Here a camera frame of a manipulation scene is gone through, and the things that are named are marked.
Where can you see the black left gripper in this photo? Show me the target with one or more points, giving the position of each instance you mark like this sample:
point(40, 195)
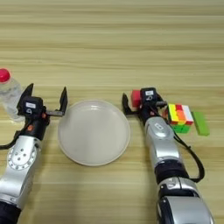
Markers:
point(36, 127)

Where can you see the black labelled box right gripper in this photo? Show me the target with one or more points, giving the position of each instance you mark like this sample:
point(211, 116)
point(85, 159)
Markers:
point(149, 94)

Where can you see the multicolour puzzle cube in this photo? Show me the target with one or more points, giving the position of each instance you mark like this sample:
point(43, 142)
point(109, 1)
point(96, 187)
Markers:
point(180, 116)

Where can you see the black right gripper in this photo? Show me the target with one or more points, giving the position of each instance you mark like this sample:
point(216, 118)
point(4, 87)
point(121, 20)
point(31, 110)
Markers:
point(150, 111)

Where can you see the black labelled box left gripper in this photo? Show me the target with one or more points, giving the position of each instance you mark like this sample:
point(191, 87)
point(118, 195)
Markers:
point(32, 105)

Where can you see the red cube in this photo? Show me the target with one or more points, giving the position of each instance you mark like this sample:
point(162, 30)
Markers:
point(136, 98)

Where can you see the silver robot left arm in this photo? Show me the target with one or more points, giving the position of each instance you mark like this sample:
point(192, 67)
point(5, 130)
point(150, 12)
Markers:
point(19, 166)

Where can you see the green rectangular block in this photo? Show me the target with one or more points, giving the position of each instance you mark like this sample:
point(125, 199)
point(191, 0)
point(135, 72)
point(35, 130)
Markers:
point(200, 124)

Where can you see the black labelled box gripper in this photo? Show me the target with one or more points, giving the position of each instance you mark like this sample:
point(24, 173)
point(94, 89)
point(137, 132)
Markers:
point(32, 105)
point(149, 94)

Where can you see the clear bottle red cap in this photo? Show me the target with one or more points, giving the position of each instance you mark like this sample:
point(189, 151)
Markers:
point(8, 93)

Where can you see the round beige plate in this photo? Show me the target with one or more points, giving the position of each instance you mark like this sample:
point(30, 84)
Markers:
point(93, 132)

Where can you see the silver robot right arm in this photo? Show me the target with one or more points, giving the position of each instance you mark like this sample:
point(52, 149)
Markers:
point(166, 145)

